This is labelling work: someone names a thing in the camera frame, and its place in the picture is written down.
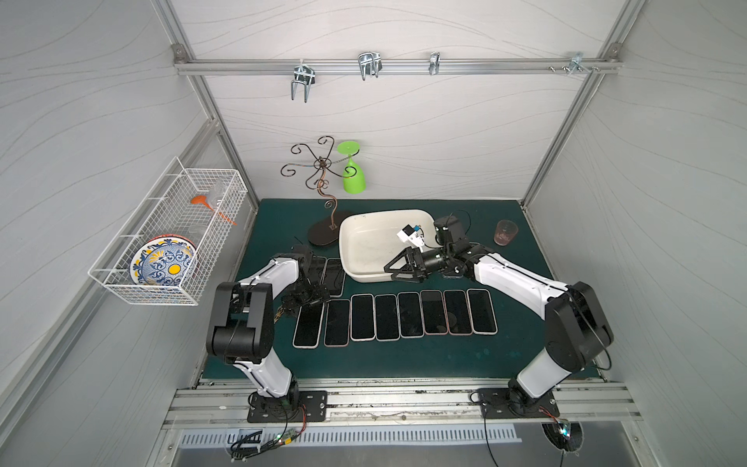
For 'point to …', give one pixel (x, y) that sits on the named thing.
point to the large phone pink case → (434, 312)
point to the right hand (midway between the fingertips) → (388, 274)
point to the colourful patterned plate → (162, 261)
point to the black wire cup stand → (329, 230)
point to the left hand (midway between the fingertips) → (314, 307)
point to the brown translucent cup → (505, 231)
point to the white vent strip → (345, 437)
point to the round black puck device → (563, 435)
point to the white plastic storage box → (370, 241)
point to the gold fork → (279, 313)
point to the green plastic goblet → (353, 174)
